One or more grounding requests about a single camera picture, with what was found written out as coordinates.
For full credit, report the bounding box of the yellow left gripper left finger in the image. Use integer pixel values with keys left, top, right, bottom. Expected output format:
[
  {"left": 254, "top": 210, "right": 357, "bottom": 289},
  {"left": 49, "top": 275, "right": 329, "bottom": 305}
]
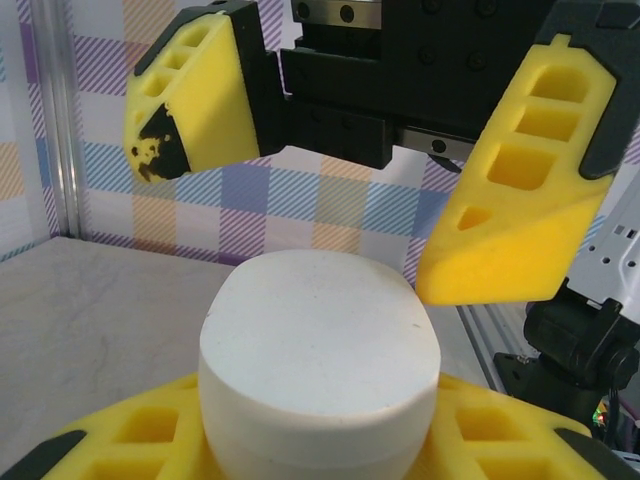
[{"left": 0, "top": 372, "right": 224, "bottom": 480}]

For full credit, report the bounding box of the white earbud charging case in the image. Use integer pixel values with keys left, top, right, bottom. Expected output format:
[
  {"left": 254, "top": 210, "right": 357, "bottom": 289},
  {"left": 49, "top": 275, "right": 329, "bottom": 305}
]
[{"left": 198, "top": 249, "right": 442, "bottom": 480}]

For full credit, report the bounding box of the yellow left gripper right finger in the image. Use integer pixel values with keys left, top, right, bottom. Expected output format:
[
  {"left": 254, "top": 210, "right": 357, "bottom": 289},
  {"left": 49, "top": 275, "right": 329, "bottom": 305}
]
[{"left": 414, "top": 372, "right": 640, "bottom": 480}]

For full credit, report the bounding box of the wide aluminium frame rail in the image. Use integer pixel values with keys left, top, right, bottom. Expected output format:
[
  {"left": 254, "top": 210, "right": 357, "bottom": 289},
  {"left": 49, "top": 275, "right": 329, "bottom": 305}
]
[{"left": 457, "top": 299, "right": 539, "bottom": 396}]

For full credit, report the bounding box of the aluminium frame post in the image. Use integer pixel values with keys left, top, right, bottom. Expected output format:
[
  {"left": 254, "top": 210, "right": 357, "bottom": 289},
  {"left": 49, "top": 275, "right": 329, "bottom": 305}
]
[{"left": 45, "top": 0, "right": 85, "bottom": 240}]

